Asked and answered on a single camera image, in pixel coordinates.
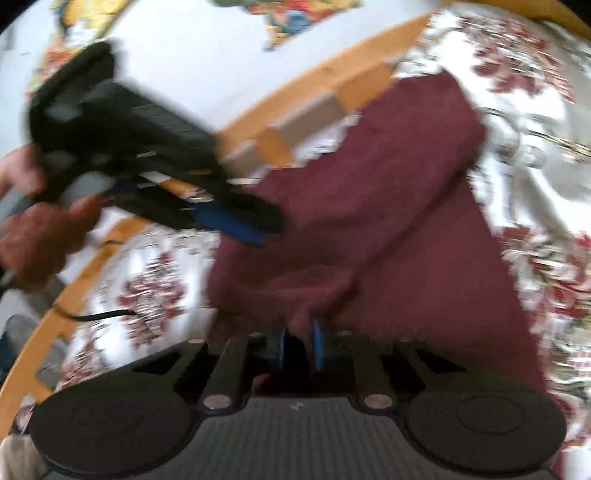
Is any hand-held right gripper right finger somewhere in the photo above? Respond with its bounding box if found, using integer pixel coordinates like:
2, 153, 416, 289
309, 318, 463, 412

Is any colourful torn wall poster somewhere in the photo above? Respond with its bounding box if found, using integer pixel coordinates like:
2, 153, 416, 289
210, 0, 362, 52

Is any maroon cloth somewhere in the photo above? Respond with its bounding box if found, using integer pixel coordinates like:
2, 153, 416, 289
205, 74, 551, 398

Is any person's left hand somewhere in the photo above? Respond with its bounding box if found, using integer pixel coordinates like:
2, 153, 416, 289
0, 147, 101, 292

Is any white floral bedspread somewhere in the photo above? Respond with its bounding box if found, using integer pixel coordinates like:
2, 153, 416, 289
14, 8, 591, 480

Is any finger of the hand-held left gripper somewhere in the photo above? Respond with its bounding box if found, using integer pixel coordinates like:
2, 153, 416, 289
139, 168, 286, 234
113, 182, 271, 249

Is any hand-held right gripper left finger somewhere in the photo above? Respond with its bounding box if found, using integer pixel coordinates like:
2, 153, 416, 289
133, 322, 291, 412

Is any red and orange wall poster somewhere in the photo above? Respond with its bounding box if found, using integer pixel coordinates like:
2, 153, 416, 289
28, 44, 80, 99

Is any black cable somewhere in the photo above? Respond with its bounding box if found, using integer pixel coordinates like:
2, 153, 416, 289
54, 308, 141, 325

